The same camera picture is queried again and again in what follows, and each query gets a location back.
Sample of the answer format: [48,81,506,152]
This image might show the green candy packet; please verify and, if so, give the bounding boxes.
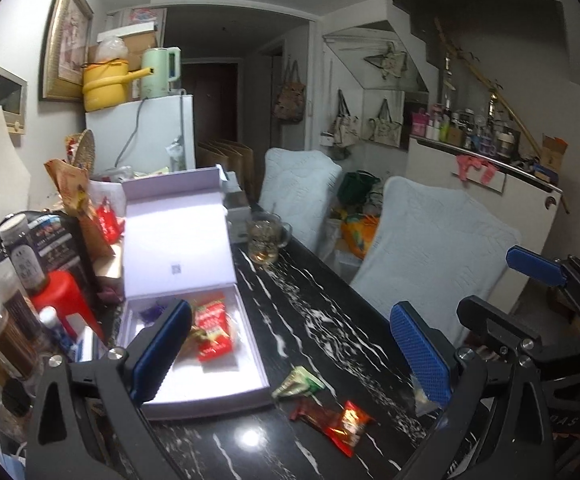
[272,365,325,401]

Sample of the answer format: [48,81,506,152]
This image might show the narrow light blue covered chair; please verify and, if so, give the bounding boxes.
[260,147,343,256]

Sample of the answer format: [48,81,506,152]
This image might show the brown spice jar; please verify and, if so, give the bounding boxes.
[0,291,38,378]

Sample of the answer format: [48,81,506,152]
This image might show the brown paper bags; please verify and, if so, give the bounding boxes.
[197,139,255,198]

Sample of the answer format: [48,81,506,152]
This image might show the green electric kettle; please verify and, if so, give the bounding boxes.
[140,46,182,101]

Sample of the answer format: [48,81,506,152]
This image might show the small cardboard box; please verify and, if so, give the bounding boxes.
[540,134,568,171]

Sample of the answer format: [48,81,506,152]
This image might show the black kettle cable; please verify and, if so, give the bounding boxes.
[114,97,145,168]

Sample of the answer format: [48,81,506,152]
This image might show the bamboo stick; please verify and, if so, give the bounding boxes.
[435,17,571,213]

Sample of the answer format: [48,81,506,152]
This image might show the lavender gift box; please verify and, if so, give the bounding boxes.
[120,164,271,420]

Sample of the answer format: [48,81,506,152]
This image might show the small red packet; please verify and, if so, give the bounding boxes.
[94,197,125,245]

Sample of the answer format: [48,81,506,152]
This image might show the beige tote bag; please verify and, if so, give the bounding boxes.
[369,99,403,147]
[331,90,361,147]

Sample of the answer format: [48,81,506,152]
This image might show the woven straw fan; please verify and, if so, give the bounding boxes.
[67,129,95,168]

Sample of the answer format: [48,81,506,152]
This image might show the gold framed picture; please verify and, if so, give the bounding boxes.
[38,0,94,101]

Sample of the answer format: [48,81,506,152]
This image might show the bright red candy packet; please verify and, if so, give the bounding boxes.
[327,401,375,458]

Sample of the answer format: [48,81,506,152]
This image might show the blue tablet tube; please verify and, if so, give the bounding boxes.
[40,306,78,356]

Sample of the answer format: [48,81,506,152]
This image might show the brown paper snack bag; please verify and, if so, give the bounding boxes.
[44,158,113,261]

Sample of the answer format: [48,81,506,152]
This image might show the white blue carton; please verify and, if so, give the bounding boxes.
[72,325,108,363]

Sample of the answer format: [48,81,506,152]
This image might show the wide light blue covered chair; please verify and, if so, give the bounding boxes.
[350,176,521,346]

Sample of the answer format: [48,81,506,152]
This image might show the large red snack packet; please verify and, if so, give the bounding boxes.
[192,300,235,363]

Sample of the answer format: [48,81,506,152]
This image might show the purple sachet pouch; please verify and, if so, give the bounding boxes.
[140,302,171,323]

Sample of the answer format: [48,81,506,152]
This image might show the yellow pot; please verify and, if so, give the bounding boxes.
[81,57,153,112]

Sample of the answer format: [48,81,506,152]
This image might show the dark spice jar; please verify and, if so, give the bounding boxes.
[0,260,45,341]

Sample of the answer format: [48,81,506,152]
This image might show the white cabinet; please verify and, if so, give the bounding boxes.
[407,135,563,286]

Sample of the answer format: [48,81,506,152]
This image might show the pink cloth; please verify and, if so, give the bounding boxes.
[454,154,506,193]

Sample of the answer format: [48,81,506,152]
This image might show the green bag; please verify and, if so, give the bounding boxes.
[339,170,385,206]

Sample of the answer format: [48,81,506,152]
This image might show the orange bag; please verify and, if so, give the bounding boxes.
[340,214,381,256]

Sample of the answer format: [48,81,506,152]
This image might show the red plastic container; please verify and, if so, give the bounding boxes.
[32,270,105,346]

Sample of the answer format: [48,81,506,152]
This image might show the brown cereal packet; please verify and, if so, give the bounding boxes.
[182,325,211,361]

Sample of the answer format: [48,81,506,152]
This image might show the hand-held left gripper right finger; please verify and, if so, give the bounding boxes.
[390,301,556,480]

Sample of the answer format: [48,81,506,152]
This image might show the dark label jar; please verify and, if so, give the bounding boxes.
[0,213,50,296]

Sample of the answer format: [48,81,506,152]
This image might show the dark wooden door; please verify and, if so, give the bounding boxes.
[180,60,243,161]

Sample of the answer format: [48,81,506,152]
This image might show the white fridge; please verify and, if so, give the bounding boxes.
[84,94,197,176]

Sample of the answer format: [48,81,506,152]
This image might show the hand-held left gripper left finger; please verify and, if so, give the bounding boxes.
[27,299,193,480]

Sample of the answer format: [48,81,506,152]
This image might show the glass mug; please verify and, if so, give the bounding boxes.
[245,211,293,267]

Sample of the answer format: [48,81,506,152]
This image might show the white tissue box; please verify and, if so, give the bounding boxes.
[222,170,251,231]

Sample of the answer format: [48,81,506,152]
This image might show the cardboard boxes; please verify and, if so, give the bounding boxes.
[87,7,165,63]

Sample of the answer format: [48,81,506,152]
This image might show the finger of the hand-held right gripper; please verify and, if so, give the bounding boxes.
[506,246,567,287]
[456,296,543,348]

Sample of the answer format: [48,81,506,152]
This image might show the black tea box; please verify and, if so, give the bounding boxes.
[0,210,100,301]

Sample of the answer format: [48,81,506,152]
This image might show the dark red candy packet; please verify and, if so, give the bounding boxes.
[290,400,343,433]

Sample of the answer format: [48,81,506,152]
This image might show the pastel power bank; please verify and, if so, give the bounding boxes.
[7,452,29,480]

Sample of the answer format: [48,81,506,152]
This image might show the crumpled plastic bag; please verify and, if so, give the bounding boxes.
[94,36,128,63]

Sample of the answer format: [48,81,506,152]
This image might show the patterned tote bag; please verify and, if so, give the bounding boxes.
[272,60,305,123]

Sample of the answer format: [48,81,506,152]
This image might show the group of counter bottles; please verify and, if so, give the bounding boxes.
[410,102,521,156]

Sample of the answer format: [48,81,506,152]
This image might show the wall intercom panel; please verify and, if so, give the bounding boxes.
[0,63,28,135]

